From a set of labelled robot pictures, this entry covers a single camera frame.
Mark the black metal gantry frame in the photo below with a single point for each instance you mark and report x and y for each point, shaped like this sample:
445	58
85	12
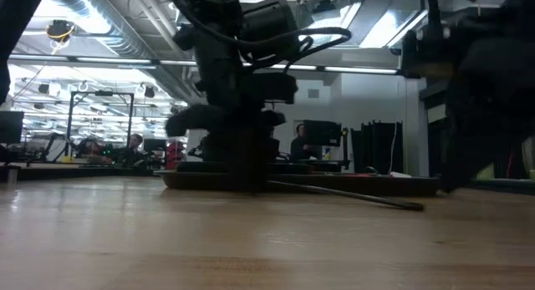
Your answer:
102	93

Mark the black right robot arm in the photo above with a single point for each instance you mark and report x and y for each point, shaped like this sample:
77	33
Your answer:
501	14

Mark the black desk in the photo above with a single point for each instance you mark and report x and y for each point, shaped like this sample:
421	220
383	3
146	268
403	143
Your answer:
330	164

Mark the long LED light bar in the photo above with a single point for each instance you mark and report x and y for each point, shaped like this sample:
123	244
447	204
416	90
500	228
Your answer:
359	69

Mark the red chair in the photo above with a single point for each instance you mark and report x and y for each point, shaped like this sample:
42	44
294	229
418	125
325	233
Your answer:
174	152

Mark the small black monitor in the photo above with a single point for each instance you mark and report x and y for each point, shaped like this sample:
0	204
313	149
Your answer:
154	144

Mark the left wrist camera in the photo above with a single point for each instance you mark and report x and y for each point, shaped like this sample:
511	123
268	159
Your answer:
269	22

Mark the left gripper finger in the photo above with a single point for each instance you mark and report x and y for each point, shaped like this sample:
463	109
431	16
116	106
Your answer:
238	160
257	160

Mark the black metal table frame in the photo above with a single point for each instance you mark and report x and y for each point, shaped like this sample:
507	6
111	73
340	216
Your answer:
62	173

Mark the black bowl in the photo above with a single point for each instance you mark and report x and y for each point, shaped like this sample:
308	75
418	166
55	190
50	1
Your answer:
213	150

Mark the black curtain panels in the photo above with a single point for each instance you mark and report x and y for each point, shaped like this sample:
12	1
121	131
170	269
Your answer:
376	148

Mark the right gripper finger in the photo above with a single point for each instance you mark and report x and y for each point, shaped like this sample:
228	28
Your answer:
460	156
491	150

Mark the brown plastic tray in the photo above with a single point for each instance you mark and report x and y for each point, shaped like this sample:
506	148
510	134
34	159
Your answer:
188	182

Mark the white napkin tag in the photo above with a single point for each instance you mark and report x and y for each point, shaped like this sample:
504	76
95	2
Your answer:
401	174

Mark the person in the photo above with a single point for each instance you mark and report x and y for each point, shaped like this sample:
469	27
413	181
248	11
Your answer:
300	148
134	150

